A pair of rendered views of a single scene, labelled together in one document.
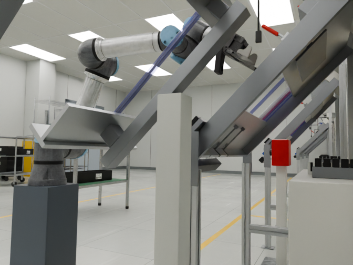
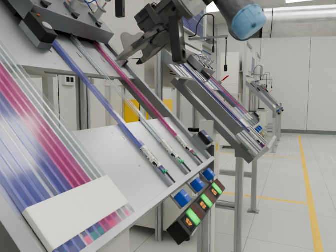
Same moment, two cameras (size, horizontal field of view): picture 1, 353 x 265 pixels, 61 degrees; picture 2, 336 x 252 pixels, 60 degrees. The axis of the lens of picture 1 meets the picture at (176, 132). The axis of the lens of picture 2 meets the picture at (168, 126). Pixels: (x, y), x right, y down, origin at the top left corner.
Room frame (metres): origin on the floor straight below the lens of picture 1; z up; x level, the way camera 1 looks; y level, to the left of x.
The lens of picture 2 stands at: (1.91, -0.23, 0.92)
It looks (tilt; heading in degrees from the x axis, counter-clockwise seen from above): 5 degrees down; 177
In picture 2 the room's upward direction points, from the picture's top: straight up
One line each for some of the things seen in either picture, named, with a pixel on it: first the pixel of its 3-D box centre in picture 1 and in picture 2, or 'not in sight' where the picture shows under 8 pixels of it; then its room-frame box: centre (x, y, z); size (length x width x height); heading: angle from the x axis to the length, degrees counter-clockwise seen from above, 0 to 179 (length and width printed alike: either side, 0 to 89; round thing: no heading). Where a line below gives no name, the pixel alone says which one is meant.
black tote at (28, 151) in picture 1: (20, 152); not in sight; (5.97, 3.09, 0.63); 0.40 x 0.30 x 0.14; 168
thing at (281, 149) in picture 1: (281, 203); not in sight; (1.88, -0.66, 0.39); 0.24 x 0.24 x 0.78; 64
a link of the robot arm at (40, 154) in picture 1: (50, 144); not in sight; (1.28, 0.54, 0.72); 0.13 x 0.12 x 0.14; 161
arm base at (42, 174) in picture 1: (48, 172); not in sight; (1.28, 0.54, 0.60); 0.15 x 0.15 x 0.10
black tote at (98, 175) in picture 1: (89, 176); not in sight; (3.38, 0.96, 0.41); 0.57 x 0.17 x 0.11; 154
